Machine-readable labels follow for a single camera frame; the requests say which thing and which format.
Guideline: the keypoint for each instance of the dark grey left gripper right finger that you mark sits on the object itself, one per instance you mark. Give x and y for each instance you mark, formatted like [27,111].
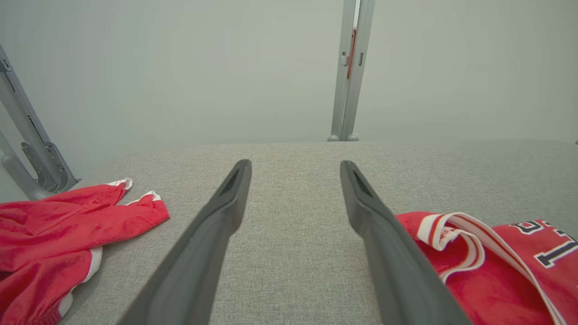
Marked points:
[397,271]

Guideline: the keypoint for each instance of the red jersey with navy letters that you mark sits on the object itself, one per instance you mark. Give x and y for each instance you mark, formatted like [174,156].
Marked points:
[496,289]

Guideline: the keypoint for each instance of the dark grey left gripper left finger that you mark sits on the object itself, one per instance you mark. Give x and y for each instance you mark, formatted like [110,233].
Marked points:
[198,262]

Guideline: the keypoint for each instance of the grey metal frame bracket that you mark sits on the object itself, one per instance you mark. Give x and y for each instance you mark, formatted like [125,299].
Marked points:
[31,144]

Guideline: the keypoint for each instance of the grey post pair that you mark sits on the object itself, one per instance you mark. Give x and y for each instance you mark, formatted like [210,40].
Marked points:
[347,90]

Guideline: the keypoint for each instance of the red and white shirt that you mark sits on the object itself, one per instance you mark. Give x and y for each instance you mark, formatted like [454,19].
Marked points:
[49,239]

